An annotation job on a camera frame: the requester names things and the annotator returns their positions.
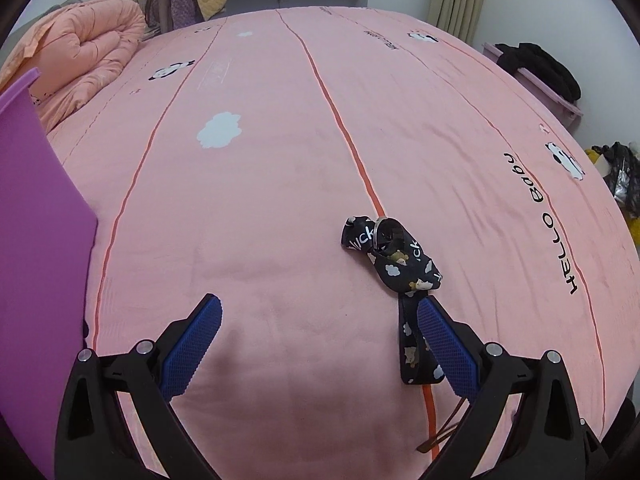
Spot black patterned hair tie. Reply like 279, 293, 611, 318
340, 214, 446, 386

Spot black clothes on box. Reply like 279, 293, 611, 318
495, 42, 582, 103

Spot pink storage box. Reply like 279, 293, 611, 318
483, 44, 582, 131

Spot brown hair clip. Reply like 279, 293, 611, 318
416, 399, 468, 454

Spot purple plastic bin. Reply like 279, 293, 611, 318
1, 70, 98, 478

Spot folded pink quilt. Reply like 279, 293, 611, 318
1, 0, 145, 132

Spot pink bed sheet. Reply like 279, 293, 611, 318
49, 8, 639, 479

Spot black bag on floor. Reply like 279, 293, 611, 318
591, 142, 639, 218

